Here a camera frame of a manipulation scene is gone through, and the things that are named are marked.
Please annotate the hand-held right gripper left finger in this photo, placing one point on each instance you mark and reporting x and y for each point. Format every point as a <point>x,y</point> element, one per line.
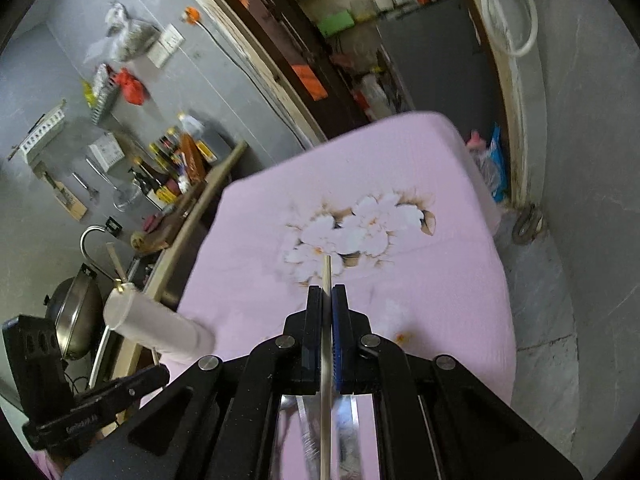
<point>314,330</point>

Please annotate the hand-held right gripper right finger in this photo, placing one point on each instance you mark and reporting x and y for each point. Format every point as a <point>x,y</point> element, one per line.
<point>340,350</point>

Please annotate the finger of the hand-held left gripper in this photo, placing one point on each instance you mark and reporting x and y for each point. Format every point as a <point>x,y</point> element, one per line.
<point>135,384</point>

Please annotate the white cup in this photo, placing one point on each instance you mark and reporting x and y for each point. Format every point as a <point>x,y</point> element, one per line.
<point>155,327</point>

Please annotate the wooden chopstick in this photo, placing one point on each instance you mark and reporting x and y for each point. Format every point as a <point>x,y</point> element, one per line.
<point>327,270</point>
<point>115,262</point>

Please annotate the metal wok with lid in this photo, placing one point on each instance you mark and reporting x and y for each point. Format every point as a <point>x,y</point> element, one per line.
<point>77,310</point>

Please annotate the metal faucet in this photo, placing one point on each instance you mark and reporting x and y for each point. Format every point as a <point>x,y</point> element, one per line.
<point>92,235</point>

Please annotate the wooden cutting board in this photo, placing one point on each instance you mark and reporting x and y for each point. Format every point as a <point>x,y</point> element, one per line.
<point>160,235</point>

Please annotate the pink floral cloth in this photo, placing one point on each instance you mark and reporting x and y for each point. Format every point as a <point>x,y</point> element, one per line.
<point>400,185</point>

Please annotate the wooden knife holder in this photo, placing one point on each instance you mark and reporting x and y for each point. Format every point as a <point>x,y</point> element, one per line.
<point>62,195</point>

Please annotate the kitchen knife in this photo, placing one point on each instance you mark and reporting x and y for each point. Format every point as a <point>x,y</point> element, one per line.
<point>52,182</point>

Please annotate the hanging metal peeler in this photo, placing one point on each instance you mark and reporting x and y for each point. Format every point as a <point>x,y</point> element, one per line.
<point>85,187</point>

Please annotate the hanging metal strainer ladle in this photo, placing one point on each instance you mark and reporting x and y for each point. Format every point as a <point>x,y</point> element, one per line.
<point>122,195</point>

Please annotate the dark pump bottle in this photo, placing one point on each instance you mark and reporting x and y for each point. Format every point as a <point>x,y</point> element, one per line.
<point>150,191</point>

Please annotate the white and blue tube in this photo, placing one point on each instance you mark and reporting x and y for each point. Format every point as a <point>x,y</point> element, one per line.
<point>183,181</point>

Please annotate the orange seasoning packet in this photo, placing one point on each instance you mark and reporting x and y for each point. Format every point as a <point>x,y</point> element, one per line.
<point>194,160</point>

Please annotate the long wooden stick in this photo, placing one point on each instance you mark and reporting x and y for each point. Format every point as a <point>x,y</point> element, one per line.
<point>25,139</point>

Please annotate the white plastic bag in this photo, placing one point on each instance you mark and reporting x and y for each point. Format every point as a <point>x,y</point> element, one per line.
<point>372,92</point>

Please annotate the blue plastic bag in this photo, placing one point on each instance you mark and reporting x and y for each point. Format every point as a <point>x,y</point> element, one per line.
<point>495,160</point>

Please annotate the orange paper sticker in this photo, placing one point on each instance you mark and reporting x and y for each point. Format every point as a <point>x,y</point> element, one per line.
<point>310,82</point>

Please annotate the yellow snack packet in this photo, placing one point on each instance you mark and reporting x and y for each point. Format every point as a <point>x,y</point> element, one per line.
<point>88,92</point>

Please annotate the red plastic bag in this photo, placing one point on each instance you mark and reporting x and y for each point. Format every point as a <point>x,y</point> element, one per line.
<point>131,86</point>

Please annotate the red snack packets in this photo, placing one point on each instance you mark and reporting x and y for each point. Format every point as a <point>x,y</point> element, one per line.
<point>102,76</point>

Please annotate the grey refrigerator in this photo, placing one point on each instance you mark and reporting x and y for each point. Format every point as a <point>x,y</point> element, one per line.
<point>440,60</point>

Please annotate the green box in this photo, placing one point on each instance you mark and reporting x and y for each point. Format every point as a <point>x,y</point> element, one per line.
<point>336,24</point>

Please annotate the clear bag of dried goods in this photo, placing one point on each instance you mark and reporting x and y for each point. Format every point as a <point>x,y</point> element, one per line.
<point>130,37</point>

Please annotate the black wall socket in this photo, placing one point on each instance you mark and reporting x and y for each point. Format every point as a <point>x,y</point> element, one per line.
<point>114,226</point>

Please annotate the white wall box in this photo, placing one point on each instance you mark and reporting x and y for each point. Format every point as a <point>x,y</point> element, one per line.
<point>106,151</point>

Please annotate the white wall rack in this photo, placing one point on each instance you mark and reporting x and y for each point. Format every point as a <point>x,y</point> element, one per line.
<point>42,132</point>

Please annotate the grey wall shelf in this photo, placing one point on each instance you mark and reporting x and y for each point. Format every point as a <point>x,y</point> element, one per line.
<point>106,100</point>

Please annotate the wooden door frame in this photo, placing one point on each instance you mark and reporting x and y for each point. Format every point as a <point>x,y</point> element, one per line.
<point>517,125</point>

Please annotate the white wall switch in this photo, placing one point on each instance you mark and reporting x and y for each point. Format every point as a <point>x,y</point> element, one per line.
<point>159,55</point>

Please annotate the white wall socket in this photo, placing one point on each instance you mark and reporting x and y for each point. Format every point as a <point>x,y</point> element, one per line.
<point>171,38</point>

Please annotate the orange wall plug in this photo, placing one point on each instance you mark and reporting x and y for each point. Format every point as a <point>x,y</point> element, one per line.
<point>192,14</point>

